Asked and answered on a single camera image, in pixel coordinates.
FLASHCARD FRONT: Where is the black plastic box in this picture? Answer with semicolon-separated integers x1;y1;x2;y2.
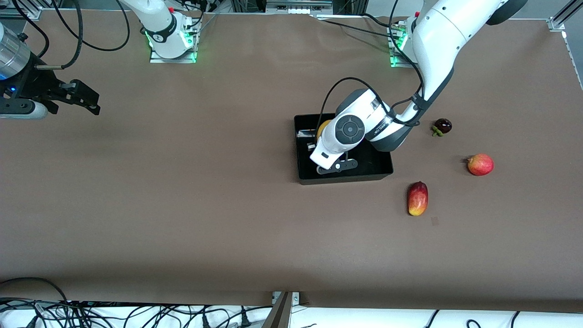
294;112;394;185

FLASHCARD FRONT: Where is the red apple on right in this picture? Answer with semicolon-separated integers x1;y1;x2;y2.
467;154;495;176

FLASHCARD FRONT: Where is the red yellow mango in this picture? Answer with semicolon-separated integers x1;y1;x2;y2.
407;181;429;216

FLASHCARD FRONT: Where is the dark purple mangosteen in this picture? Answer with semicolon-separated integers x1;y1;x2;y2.
432;118;453;137

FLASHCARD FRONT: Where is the dark grey metal beam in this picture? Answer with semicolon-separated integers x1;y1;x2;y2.
261;292;292;328

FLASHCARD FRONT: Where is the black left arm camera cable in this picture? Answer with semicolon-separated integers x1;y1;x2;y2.
319;0;427;135

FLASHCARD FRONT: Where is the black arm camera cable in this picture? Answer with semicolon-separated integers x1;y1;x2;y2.
36;0;84;71
319;0;427;135

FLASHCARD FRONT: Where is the black hanging loop cable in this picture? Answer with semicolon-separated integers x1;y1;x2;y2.
52;0;131;52

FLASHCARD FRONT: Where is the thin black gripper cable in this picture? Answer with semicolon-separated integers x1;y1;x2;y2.
11;0;50;59

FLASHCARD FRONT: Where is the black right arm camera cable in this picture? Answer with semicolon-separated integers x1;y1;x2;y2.
36;0;84;71

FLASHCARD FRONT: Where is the short aluminium frame profile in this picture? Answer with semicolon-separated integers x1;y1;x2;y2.
0;8;42;20

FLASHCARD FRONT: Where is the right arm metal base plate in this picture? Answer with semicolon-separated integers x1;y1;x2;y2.
149;18;198;64

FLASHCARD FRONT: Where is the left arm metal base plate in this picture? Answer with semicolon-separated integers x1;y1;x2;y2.
389;23;423;68

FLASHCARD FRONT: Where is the thick black table cable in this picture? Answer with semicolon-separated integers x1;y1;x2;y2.
314;16;398;40

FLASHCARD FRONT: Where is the short black table cable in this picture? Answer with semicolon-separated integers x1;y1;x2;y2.
360;13;402;28

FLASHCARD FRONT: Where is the grey metal rail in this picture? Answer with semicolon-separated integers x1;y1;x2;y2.
266;0;334;9

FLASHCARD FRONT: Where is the black arched floor cable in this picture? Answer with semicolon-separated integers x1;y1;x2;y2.
0;277;69;304

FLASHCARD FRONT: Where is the slanted aluminium frame profile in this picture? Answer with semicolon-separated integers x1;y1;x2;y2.
548;0;583;31

